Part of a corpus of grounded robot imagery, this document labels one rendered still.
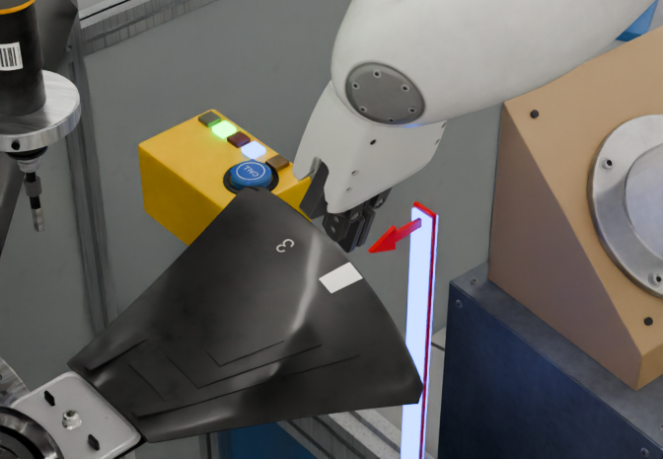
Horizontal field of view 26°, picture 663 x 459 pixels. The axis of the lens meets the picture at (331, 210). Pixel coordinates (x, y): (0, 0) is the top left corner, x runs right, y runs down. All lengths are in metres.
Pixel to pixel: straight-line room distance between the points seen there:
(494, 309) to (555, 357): 0.09
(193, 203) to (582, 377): 0.42
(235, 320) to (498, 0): 0.43
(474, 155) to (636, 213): 1.15
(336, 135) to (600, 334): 0.56
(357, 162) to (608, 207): 0.51
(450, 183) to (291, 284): 1.42
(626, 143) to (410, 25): 0.69
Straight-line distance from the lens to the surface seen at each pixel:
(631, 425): 1.40
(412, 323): 1.27
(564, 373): 1.43
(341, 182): 0.95
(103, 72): 1.87
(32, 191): 0.89
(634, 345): 1.39
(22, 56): 0.83
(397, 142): 0.94
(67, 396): 1.06
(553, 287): 1.44
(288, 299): 1.10
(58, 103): 0.86
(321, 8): 2.08
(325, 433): 1.50
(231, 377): 1.05
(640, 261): 1.40
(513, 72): 0.76
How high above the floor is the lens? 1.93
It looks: 39 degrees down
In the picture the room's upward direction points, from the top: straight up
